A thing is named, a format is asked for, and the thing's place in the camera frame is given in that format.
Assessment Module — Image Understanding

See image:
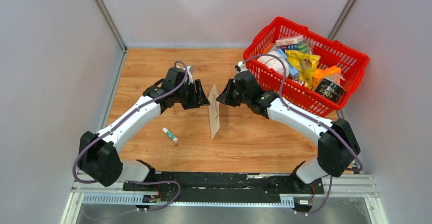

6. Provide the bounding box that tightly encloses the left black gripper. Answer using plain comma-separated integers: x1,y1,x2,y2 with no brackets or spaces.
174,79,210,110

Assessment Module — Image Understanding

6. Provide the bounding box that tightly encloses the green blue packet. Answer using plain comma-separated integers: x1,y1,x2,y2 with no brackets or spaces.
280,40,313,54

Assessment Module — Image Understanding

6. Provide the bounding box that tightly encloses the aluminium frame rail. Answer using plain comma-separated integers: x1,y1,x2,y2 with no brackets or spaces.
71,174,387,223

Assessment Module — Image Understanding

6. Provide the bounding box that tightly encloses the yellow snack bag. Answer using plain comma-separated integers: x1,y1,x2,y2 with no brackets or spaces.
285,50,321,90

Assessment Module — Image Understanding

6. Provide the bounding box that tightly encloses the blue flat package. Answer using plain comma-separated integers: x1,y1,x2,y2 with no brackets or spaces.
276,48,300,80

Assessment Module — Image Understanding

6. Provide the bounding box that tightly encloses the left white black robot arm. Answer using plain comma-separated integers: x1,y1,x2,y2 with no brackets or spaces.
72,61,210,187

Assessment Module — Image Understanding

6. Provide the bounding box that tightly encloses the orange package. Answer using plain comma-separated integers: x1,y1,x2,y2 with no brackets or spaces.
312,66,342,89

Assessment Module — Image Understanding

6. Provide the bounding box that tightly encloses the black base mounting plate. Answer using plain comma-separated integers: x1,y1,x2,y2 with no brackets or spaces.
122,172,325,204

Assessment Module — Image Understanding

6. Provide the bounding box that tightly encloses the red plastic shopping basket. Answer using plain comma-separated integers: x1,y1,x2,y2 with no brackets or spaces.
243,17,369,117

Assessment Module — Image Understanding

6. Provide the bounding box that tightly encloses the green white glue stick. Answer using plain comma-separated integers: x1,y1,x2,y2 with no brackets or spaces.
163,127,178,142

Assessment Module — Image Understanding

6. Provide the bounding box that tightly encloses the white red box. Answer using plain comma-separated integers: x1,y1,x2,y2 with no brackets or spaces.
275,35,304,46

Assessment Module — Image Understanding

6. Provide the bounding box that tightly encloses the cream paper envelope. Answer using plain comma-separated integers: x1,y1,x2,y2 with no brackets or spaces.
208,84,220,139

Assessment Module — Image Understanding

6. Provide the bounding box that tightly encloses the white round pouch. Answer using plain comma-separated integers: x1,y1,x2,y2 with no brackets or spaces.
257,50,289,77

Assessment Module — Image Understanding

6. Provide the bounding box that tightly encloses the black round can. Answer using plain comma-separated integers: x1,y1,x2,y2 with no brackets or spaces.
314,78,345,103

